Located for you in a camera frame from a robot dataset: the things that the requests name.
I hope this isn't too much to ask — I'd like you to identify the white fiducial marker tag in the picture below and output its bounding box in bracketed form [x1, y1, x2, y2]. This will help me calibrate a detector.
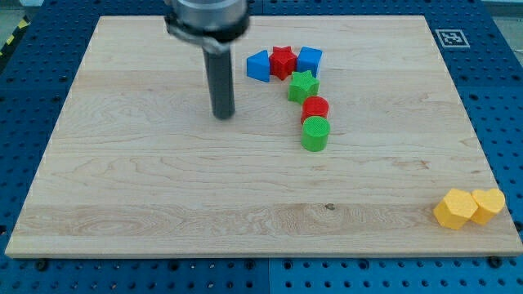
[436, 29, 470, 48]

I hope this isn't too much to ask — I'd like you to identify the green cylinder block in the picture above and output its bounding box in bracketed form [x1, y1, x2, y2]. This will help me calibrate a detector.
[301, 116, 330, 152]

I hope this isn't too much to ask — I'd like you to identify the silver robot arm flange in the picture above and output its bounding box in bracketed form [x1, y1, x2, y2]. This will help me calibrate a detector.
[164, 0, 249, 55]

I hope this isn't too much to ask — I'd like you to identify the green star block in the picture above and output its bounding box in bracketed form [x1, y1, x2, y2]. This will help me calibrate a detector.
[288, 70, 320, 105]

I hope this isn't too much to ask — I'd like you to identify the red star block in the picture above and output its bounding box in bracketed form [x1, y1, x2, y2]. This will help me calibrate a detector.
[269, 46, 297, 80]

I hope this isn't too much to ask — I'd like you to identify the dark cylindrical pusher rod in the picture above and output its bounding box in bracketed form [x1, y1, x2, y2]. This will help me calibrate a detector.
[203, 47, 235, 120]

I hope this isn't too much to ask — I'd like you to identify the red cylinder block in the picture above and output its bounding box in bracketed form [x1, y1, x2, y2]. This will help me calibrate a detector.
[301, 96, 329, 124]

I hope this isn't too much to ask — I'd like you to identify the blue cube block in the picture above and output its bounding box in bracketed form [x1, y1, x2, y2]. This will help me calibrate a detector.
[296, 47, 323, 78]

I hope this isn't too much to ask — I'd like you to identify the yellow hexagon block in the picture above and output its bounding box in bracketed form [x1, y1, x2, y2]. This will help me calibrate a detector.
[433, 189, 478, 230]

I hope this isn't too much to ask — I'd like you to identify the blue triangular prism block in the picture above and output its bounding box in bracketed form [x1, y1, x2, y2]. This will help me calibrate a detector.
[246, 50, 270, 82]

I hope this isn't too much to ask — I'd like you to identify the yellow heart block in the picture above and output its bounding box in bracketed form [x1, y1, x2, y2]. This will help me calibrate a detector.
[471, 189, 506, 225]

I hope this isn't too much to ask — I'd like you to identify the wooden board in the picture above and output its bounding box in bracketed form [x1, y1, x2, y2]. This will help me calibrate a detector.
[6, 16, 522, 259]

